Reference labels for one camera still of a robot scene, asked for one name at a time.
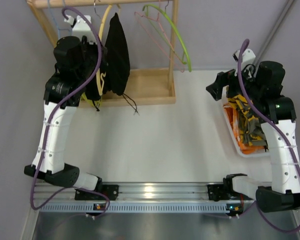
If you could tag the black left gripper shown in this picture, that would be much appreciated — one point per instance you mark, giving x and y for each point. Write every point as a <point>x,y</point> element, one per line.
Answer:
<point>90,64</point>

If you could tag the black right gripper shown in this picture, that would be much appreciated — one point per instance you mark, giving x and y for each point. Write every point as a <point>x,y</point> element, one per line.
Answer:
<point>221,81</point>

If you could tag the black trousers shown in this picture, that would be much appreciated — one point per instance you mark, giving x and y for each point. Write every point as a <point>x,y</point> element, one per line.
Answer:
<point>121,48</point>

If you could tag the cream yellow hanger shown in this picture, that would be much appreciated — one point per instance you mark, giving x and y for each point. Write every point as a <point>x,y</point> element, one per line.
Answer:
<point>107,76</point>

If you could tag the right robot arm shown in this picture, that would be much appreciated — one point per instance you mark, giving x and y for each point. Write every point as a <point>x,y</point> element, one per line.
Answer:
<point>263,101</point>

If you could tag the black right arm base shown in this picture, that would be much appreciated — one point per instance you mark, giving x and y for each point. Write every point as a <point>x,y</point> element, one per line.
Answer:
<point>218,192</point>

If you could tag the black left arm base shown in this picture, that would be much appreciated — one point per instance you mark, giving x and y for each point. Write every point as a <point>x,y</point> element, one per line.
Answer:
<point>109,190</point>

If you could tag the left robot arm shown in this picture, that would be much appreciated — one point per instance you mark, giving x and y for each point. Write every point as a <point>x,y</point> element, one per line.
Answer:
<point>77,62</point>

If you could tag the green plastic hanger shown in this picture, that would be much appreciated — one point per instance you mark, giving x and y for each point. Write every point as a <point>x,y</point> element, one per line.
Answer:
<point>154,14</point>

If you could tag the orange white garment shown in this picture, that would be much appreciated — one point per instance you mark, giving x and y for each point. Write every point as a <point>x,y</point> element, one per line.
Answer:
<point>232,113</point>

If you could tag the yellow green garment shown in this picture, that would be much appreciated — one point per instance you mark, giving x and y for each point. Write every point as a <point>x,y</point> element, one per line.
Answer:
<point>88,103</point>

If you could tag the camouflage yellow garment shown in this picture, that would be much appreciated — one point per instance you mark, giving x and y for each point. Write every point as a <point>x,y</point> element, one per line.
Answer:
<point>249,126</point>

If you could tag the wooden clothes rack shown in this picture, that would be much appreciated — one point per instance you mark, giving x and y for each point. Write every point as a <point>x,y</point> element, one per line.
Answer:
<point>147,86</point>

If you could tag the white plastic basket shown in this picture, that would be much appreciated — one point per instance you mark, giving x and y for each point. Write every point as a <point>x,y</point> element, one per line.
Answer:
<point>258,153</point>

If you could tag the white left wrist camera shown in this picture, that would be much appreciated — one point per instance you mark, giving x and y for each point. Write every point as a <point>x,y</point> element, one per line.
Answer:
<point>80,28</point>

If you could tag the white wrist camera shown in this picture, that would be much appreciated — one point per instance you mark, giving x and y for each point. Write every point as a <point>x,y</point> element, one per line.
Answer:
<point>248,57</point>
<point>80,28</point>

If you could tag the blue wire hanger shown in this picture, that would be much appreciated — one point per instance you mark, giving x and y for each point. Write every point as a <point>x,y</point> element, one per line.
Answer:
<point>59,30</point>

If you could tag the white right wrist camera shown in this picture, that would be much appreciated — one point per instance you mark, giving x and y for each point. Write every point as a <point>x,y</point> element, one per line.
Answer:
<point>248,57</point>

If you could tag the pink wire hanger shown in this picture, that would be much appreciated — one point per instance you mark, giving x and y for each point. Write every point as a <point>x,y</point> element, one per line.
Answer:
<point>167,29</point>

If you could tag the grey wall corner profile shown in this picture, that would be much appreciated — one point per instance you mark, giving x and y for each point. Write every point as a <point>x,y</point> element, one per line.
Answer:
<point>274,30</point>

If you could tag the aluminium mounting rail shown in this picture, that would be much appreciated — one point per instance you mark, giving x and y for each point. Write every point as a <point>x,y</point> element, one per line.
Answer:
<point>134,191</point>

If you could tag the slotted grey cable duct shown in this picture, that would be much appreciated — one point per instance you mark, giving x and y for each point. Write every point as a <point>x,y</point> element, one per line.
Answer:
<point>138,207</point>

